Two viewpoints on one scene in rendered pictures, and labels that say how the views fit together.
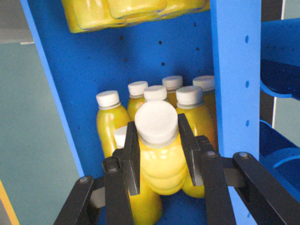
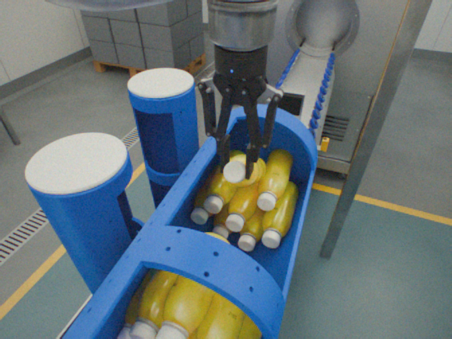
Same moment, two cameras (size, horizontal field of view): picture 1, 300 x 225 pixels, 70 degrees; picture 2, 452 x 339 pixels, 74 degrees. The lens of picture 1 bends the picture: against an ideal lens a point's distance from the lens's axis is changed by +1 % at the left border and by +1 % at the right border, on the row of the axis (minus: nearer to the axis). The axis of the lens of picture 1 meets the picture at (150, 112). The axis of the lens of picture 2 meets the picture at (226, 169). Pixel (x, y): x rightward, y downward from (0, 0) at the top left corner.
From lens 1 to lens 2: 39 cm
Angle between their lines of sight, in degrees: 32
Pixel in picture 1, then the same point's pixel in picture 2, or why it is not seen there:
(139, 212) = (282, 157)
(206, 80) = (198, 213)
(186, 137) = (223, 152)
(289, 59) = (124, 233)
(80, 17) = not seen: hidden behind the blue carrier
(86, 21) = not seen: hidden behind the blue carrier
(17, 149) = not seen: outside the picture
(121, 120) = (268, 218)
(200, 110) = (212, 191)
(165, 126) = (231, 165)
